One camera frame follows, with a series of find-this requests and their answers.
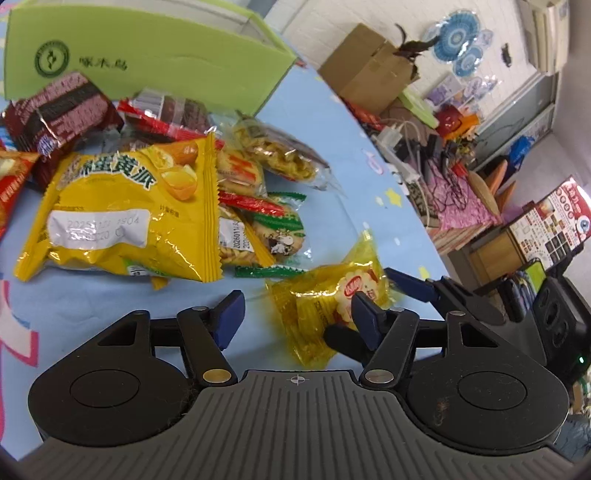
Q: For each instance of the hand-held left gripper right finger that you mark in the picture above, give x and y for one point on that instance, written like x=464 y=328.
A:
x=364 y=314

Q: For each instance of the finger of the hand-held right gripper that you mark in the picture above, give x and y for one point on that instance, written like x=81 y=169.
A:
x=411 y=284
x=341 y=342

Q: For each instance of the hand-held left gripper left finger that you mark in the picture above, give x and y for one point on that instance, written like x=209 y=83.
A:
x=231 y=310

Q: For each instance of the small yellow snack packet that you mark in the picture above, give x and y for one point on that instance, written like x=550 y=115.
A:
x=314 y=304

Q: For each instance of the yellow rice cracker packet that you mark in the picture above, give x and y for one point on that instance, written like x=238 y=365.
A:
x=240 y=171

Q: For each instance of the clear red-edged cookie packet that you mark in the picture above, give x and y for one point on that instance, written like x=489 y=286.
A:
x=180 y=110

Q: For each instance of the green cardboard box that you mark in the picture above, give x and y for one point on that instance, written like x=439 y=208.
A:
x=161 y=55

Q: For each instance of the red-edged noodle snack packet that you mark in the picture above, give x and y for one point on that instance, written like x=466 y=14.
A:
x=235 y=242

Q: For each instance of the pink patterned cloth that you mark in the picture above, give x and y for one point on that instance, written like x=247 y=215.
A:
x=466 y=207

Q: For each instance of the green-edged cracker packet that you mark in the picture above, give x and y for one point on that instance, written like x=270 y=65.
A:
x=282 y=230

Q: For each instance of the blue printed sheet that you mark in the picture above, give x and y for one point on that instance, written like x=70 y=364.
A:
x=360 y=203

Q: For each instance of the printed poster board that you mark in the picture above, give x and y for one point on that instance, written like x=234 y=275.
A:
x=549 y=221

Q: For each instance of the white power strip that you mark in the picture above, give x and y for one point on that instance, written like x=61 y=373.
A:
x=397 y=152

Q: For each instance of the orange cushions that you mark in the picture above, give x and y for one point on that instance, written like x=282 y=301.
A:
x=498 y=184

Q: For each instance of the large yellow cake packet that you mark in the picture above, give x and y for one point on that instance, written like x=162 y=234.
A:
x=120 y=207

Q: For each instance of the clear twisted snack packet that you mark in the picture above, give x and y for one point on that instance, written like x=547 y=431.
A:
x=277 y=152

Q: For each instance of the red toy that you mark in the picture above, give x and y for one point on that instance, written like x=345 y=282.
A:
x=449 y=119

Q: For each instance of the blue plastic bag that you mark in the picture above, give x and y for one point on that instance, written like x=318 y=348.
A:
x=521 y=152

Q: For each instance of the small green box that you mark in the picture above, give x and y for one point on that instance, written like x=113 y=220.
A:
x=418 y=106

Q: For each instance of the brown cardboard box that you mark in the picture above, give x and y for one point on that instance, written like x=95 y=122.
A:
x=364 y=69

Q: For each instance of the small blue paper fan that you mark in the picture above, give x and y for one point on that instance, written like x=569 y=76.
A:
x=467 y=62

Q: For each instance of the dark dried plant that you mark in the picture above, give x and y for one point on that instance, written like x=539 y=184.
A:
x=413 y=46

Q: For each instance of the dark red snack packet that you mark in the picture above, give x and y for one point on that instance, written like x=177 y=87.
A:
x=69 y=115

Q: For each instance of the large blue paper fan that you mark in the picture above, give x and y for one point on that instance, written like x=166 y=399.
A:
x=457 y=32

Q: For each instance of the white air conditioner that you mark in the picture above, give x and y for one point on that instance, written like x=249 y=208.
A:
x=545 y=34

